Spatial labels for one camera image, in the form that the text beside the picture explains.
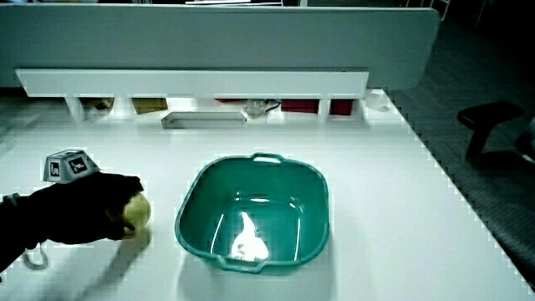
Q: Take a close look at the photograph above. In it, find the yellow box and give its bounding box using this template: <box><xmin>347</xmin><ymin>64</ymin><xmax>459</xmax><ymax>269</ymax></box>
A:
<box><xmin>131</xmin><ymin>98</ymin><xmax>169</xmax><ymax>115</ymax></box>

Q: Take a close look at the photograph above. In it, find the yellow-green pear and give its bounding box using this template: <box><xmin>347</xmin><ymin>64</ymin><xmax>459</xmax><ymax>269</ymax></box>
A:
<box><xmin>121</xmin><ymin>191</ymin><xmax>152</xmax><ymax>237</ymax></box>

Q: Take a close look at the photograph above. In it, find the grey shallow tray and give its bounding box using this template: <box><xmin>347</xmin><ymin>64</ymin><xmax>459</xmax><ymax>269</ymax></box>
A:
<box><xmin>160</xmin><ymin>110</ymin><xmax>248</xmax><ymax>130</ymax></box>

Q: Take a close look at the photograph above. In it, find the person's right hand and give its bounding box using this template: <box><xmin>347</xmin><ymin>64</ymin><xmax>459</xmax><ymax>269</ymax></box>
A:
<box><xmin>25</xmin><ymin>149</ymin><xmax>145</xmax><ymax>246</ymax></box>

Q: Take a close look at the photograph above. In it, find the narrow red box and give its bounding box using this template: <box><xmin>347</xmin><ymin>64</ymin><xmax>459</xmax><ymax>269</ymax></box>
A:
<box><xmin>329</xmin><ymin>99</ymin><xmax>354</xmax><ymax>117</ymax></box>

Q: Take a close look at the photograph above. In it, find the wide red box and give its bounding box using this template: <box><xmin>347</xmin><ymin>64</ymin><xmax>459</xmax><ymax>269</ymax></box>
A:
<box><xmin>280</xmin><ymin>99</ymin><xmax>320</xmax><ymax>115</ymax></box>

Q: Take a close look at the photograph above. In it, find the grey glove cable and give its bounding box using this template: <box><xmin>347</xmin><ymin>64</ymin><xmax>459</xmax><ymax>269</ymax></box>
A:
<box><xmin>21</xmin><ymin>242</ymin><xmax>49</xmax><ymax>271</ymax></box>

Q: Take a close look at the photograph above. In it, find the white desk shelf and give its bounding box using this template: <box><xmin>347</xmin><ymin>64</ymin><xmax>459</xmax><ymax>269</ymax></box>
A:
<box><xmin>15</xmin><ymin>68</ymin><xmax>370</xmax><ymax>125</ymax></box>

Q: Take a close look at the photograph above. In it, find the black chair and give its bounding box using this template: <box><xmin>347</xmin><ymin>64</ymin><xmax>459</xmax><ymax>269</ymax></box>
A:
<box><xmin>456</xmin><ymin>99</ymin><xmax>535</xmax><ymax>165</ymax></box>

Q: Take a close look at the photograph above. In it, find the green plastic basin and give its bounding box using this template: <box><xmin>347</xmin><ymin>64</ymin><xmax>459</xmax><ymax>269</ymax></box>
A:
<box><xmin>174</xmin><ymin>152</ymin><xmax>330</xmax><ymax>275</ymax></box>

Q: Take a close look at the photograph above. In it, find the clear plastic container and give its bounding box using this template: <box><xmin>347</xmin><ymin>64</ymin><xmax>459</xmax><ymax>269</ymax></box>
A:
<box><xmin>243</xmin><ymin>99</ymin><xmax>268</xmax><ymax>118</ymax></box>

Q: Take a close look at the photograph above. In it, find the grey desk partition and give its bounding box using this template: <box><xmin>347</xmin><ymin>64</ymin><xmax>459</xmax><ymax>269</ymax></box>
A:
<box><xmin>0</xmin><ymin>3</ymin><xmax>441</xmax><ymax>91</ymax></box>

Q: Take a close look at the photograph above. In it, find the person's right forearm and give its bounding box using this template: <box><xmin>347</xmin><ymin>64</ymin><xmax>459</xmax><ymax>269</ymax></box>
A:
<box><xmin>0</xmin><ymin>192</ymin><xmax>39</xmax><ymax>273</ymax></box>

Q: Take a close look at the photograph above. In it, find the white desk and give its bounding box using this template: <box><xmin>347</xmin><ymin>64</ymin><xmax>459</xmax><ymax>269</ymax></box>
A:
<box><xmin>0</xmin><ymin>88</ymin><xmax>535</xmax><ymax>301</ymax></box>

